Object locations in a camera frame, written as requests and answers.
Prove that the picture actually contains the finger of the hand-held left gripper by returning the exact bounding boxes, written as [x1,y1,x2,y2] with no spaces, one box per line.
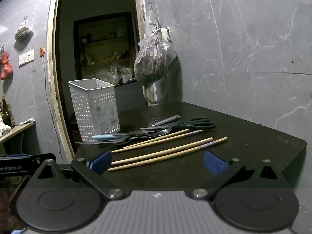
[0,153,57,164]

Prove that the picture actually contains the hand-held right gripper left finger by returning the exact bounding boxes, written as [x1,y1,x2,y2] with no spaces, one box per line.
[30,150,126,200]

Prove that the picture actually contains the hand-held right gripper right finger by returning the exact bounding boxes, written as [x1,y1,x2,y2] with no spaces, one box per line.
[191,151,293,199]

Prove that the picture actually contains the blue-handled knife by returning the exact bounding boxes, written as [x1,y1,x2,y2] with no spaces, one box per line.
[92,133,147,142]

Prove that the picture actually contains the metal spoon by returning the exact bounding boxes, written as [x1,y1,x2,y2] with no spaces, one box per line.
[99,137,133,145]
[144,127,174,137]

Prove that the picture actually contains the wooden chopstick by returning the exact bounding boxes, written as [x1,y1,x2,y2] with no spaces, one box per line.
[111,130,208,154]
[108,137,228,172]
[123,129,190,149]
[110,138,214,166]

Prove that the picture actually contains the green-handled scissors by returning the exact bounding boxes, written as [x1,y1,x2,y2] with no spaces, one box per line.
[140,117,217,137]

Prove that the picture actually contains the white perforated utensil basket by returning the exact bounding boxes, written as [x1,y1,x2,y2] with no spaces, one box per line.
[68,78,121,143]

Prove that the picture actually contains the silver-handled kitchen tool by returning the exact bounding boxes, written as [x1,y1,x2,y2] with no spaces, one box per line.
[150,115,181,127]

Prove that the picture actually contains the wooden side shelf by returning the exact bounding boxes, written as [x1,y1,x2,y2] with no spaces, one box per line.
[0,121,36,145]

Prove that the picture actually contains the white cloth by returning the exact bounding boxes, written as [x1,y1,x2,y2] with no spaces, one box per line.
[0,122,12,136]

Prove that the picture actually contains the dark glass bottle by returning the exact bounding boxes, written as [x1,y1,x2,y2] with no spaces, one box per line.
[1,95,11,127]
[6,102,16,127]

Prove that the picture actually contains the clear bags of food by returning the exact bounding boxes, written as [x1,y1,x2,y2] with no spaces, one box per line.
[94,63,133,84]

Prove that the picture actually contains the clear hanging plastic bag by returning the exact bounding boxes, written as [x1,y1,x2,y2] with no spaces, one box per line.
[134,5,179,90]

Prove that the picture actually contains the wooden shelf cupboard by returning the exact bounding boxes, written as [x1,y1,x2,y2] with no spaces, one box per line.
[73,12,137,87]

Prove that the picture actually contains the white cable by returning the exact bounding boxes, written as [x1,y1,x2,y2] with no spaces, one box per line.
[41,54,72,157]

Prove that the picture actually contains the wooden door frame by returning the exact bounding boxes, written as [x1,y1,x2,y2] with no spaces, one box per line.
[46,0,150,162]

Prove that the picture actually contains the white hose ring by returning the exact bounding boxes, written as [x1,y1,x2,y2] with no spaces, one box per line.
[142,73,169,106]

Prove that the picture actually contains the grey plastic bag on wall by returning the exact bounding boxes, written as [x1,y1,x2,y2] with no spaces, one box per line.
[15,17,34,42]

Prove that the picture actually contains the wall faucet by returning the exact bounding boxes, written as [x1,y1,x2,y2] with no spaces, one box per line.
[150,22,171,43]

